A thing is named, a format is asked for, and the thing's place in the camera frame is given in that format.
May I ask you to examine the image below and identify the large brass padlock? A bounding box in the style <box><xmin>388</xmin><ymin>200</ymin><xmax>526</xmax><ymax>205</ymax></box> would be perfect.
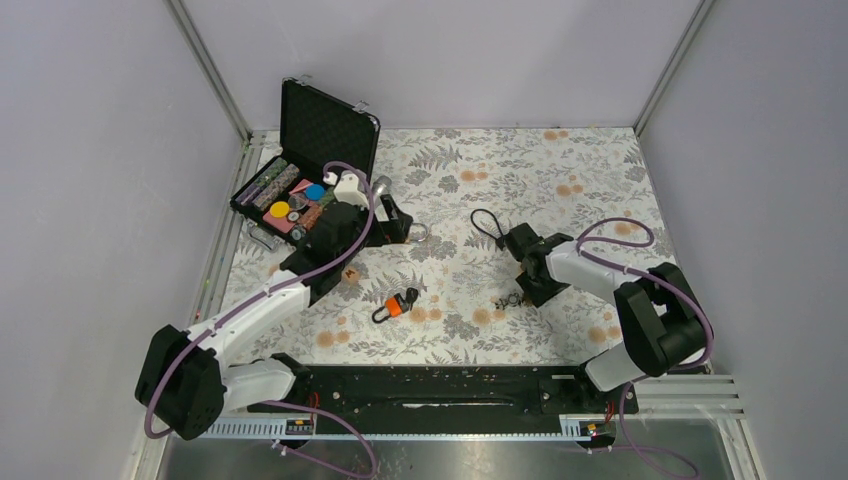
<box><xmin>407</xmin><ymin>222</ymin><xmax>430</xmax><ymax>243</ymax></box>

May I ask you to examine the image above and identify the black cable lock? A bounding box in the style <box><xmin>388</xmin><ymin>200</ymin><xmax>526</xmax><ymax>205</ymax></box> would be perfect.
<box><xmin>470</xmin><ymin>208</ymin><xmax>508</xmax><ymax>252</ymax></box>

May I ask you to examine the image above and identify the orange black carabiner clip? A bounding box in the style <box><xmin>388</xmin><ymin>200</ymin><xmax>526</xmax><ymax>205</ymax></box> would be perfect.
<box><xmin>371</xmin><ymin>287</ymin><xmax>419</xmax><ymax>324</ymax></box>

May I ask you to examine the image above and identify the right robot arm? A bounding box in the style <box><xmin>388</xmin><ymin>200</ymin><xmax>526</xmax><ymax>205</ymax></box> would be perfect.
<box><xmin>496</xmin><ymin>223</ymin><xmax>714</xmax><ymax>412</ymax></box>

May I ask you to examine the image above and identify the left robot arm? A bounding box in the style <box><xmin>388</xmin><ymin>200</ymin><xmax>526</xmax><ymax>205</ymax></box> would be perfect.
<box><xmin>134</xmin><ymin>194</ymin><xmax>414</xmax><ymax>440</ymax></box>

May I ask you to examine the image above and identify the floral table mat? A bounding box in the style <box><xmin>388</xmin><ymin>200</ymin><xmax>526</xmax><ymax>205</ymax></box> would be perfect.
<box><xmin>240</xmin><ymin>128</ymin><xmax>674</xmax><ymax>365</ymax></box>

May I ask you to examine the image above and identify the silver microphone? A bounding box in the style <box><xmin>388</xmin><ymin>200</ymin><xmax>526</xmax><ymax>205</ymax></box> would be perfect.
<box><xmin>371</xmin><ymin>175</ymin><xmax>392</xmax><ymax>201</ymax></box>

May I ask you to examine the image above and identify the wooden letter cube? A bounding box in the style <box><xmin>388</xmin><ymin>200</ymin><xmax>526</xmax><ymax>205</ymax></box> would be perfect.
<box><xmin>343</xmin><ymin>266</ymin><xmax>361</xmax><ymax>285</ymax></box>

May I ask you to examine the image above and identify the black poker chip case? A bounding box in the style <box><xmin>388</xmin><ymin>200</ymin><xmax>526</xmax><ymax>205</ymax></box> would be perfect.
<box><xmin>230</xmin><ymin>78</ymin><xmax>381</xmax><ymax>244</ymax></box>

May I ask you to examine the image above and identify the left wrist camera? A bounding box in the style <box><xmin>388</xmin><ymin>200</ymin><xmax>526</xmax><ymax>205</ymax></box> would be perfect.
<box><xmin>323</xmin><ymin>169</ymin><xmax>368</xmax><ymax>207</ymax></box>

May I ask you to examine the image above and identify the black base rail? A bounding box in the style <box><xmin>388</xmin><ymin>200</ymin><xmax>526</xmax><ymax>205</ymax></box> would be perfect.
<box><xmin>282</xmin><ymin>364</ymin><xmax>639</xmax><ymax>436</ymax></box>

